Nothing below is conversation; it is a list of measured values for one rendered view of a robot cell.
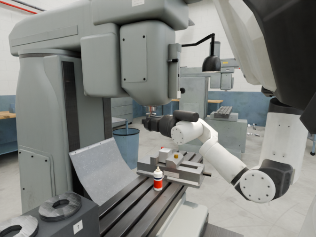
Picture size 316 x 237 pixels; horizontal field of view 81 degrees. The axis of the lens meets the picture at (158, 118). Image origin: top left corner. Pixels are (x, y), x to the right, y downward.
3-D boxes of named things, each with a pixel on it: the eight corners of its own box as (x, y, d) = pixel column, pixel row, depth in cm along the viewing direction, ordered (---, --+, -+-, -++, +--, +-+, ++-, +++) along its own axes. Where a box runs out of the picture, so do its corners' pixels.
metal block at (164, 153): (171, 159, 101) (171, 148, 100) (167, 163, 96) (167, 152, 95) (162, 157, 103) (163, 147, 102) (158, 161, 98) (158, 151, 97)
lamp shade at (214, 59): (225, 71, 69) (225, 53, 67) (206, 71, 67) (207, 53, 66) (215, 72, 76) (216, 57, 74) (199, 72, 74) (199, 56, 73)
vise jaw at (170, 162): (184, 160, 102) (184, 153, 101) (176, 169, 91) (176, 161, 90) (173, 158, 104) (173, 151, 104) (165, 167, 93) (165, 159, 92)
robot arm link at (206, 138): (191, 127, 71) (217, 151, 64) (174, 134, 66) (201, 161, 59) (197, 114, 67) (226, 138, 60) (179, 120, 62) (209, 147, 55)
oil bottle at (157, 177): (163, 187, 87) (163, 165, 85) (160, 192, 84) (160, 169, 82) (156, 185, 89) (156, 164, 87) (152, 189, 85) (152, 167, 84)
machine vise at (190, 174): (205, 175, 99) (206, 155, 97) (199, 189, 86) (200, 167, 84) (148, 163, 114) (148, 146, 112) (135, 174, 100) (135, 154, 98)
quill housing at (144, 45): (178, 103, 86) (180, 30, 80) (158, 107, 68) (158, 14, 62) (144, 101, 94) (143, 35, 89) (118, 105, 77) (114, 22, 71)
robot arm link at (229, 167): (211, 157, 64) (261, 205, 53) (197, 160, 56) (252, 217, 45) (230, 133, 60) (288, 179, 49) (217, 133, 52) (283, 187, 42)
